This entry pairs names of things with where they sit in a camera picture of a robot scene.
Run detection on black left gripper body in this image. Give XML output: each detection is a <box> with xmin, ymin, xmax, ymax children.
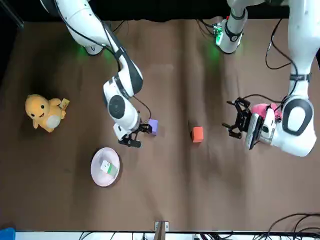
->
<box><xmin>239</xmin><ymin>109</ymin><xmax>254</xmax><ymax>135</ymax></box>

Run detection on purple foam block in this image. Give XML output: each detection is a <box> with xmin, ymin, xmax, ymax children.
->
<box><xmin>147</xmin><ymin>118</ymin><xmax>160</xmax><ymax>137</ymax></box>

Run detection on orange foam block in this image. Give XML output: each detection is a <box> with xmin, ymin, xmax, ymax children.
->
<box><xmin>191</xmin><ymin>126</ymin><xmax>205</xmax><ymax>144</ymax></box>

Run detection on pink plush toy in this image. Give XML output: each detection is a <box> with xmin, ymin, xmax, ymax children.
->
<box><xmin>250</xmin><ymin>102</ymin><xmax>282</xmax><ymax>123</ymax></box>

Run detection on small puzzle cube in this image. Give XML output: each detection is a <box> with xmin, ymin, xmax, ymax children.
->
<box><xmin>100</xmin><ymin>159</ymin><xmax>119</xmax><ymax>175</ymax></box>

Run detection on pale pink plate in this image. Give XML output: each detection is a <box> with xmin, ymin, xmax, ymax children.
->
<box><xmin>90</xmin><ymin>147</ymin><xmax>123</xmax><ymax>187</ymax></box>

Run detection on yellow plush toy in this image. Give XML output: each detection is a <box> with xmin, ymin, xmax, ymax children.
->
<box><xmin>24</xmin><ymin>93</ymin><xmax>71</xmax><ymax>134</ymax></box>

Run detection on blue plastic tray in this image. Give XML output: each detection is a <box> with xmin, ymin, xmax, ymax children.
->
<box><xmin>0</xmin><ymin>226</ymin><xmax>17</xmax><ymax>240</ymax></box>

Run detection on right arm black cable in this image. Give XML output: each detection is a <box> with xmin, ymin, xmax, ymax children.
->
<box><xmin>101</xmin><ymin>21</ymin><xmax>153</xmax><ymax>121</ymax></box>

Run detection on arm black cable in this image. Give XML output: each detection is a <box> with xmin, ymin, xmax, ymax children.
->
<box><xmin>101</xmin><ymin>21</ymin><xmax>153</xmax><ymax>121</ymax></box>
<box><xmin>264</xmin><ymin>17</ymin><xmax>294</xmax><ymax>70</ymax></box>

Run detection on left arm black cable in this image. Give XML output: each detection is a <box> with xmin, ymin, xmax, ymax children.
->
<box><xmin>264</xmin><ymin>17</ymin><xmax>294</xmax><ymax>70</ymax></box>

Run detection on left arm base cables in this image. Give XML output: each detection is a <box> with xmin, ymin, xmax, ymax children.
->
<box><xmin>198</xmin><ymin>19</ymin><xmax>216</xmax><ymax>36</ymax></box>

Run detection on aluminium profile post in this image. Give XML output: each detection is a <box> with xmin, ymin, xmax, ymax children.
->
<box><xmin>154</xmin><ymin>220</ymin><xmax>170</xmax><ymax>240</ymax></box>

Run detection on black desk cable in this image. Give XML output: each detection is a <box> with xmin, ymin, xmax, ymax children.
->
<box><xmin>259</xmin><ymin>212</ymin><xmax>320</xmax><ymax>240</ymax></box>

